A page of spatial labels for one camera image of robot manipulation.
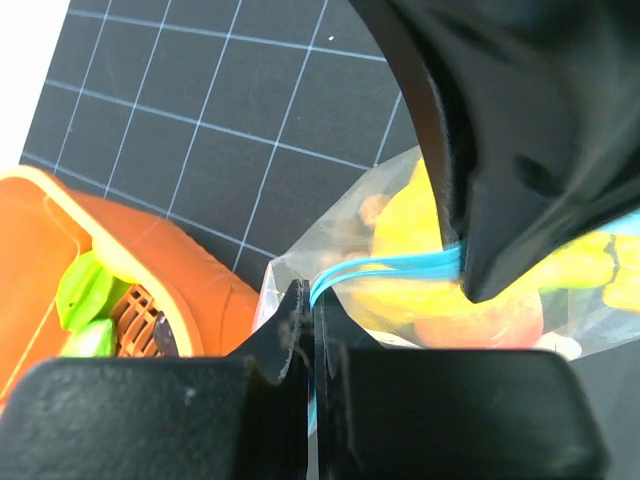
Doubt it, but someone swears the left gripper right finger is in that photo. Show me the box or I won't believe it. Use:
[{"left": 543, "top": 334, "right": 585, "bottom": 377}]
[{"left": 312, "top": 291, "right": 609, "bottom": 479}]

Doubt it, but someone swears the yellow banana bunch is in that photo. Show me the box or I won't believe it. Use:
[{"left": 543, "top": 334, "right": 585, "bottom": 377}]
[{"left": 348, "top": 156, "right": 639, "bottom": 332}]

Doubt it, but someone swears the dark purple mangosteen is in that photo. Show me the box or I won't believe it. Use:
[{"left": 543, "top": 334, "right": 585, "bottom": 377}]
[{"left": 153, "top": 312, "right": 179, "bottom": 357}]

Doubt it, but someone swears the green starfruit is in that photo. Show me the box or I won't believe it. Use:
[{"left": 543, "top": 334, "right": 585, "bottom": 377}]
[{"left": 55, "top": 250, "right": 130, "bottom": 332}]

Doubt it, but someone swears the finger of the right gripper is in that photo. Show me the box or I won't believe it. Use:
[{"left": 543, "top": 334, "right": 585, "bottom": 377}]
[{"left": 349, "top": 0, "right": 640, "bottom": 304}]

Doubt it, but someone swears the brown longan bunch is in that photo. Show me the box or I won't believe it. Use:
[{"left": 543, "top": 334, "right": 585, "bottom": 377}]
[{"left": 320, "top": 194, "right": 391, "bottom": 268}]

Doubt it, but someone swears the black grid mat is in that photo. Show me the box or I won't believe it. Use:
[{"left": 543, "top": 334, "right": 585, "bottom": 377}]
[{"left": 21, "top": 1, "right": 417, "bottom": 288}]

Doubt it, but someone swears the orange plastic basket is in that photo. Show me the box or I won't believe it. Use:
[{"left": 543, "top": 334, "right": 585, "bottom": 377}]
[{"left": 1, "top": 166, "right": 258, "bottom": 398}]

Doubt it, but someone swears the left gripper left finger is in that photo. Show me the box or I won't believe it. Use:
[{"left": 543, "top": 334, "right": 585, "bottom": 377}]
[{"left": 1, "top": 281, "right": 313, "bottom": 479}]

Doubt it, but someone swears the clear zip top bag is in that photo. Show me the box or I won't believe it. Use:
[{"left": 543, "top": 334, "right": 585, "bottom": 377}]
[{"left": 254, "top": 148, "right": 639, "bottom": 360}]

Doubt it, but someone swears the peach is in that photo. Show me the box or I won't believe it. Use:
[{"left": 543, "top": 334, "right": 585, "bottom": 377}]
[{"left": 414, "top": 290, "right": 544, "bottom": 349}]

